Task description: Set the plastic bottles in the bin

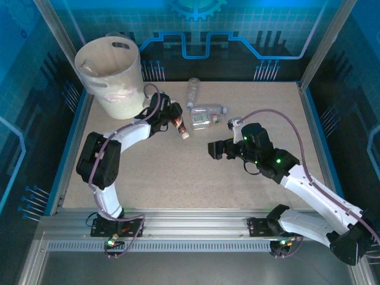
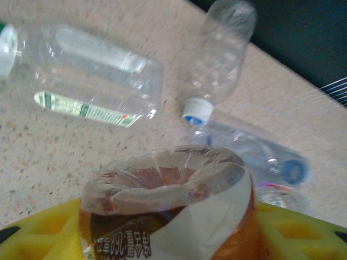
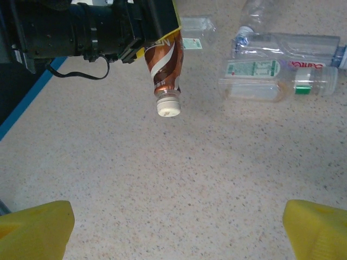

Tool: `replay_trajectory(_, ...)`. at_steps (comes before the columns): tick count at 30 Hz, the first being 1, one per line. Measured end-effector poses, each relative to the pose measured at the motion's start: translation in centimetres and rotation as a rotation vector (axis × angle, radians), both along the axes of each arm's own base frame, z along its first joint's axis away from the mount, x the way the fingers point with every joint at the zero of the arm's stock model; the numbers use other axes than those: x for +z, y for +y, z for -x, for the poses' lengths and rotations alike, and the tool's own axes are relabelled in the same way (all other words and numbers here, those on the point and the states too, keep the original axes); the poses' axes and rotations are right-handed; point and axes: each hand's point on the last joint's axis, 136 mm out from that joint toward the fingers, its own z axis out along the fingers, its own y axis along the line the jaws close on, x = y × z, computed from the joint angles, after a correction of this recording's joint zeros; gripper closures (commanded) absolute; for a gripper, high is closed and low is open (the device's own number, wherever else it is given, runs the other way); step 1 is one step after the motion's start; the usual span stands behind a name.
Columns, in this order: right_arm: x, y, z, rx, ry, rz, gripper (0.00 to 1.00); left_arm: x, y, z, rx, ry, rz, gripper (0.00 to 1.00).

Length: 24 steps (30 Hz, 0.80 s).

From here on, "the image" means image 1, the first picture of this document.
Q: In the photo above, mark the gold red label bottle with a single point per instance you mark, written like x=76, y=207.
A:
x=181, y=129

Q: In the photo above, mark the clear bottle pale blue cap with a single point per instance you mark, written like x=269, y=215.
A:
x=207, y=108

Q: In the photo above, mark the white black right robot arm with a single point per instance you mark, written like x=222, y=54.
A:
x=320, y=196

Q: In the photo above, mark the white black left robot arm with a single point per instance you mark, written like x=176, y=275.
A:
x=130, y=135

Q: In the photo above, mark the cream plastic bin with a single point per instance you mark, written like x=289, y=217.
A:
x=130, y=77

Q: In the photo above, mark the slim clear bottle blue cap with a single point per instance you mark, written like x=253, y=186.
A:
x=193, y=89

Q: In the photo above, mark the small LED board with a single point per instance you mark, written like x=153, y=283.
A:
x=112, y=242
x=285, y=242

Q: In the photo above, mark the aluminium mounting rail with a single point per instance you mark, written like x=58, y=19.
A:
x=193, y=222

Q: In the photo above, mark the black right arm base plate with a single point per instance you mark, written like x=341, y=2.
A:
x=256, y=227

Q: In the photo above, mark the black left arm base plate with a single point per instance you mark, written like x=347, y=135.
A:
x=130, y=227

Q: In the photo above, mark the aluminium frame post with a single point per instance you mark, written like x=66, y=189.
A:
x=56, y=20
x=326, y=38

